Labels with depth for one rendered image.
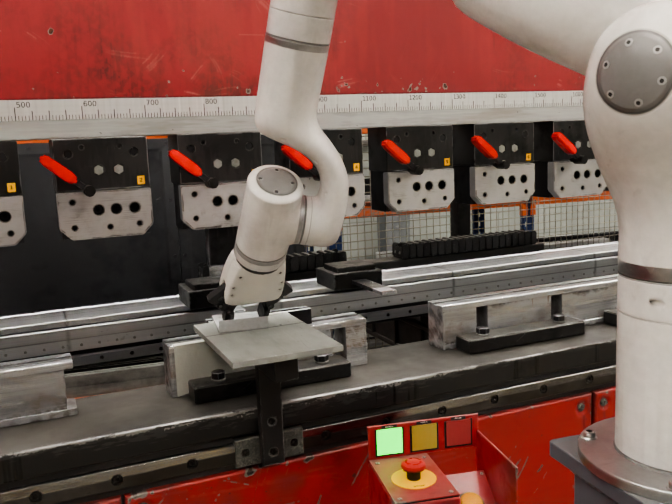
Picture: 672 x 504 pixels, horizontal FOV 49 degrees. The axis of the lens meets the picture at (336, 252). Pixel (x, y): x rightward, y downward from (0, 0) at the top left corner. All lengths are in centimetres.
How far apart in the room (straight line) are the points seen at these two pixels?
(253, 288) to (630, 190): 69
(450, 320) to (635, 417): 85
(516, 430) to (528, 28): 97
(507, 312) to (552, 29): 96
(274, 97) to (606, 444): 61
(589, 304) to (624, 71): 119
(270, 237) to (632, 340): 57
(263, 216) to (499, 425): 71
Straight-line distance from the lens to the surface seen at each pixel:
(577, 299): 176
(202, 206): 130
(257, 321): 128
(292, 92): 103
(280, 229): 109
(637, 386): 74
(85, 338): 158
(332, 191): 108
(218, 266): 136
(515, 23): 79
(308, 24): 102
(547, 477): 167
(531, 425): 159
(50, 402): 135
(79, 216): 127
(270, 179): 108
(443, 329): 155
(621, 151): 67
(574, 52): 79
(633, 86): 63
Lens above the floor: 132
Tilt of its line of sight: 9 degrees down
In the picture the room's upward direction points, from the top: 2 degrees counter-clockwise
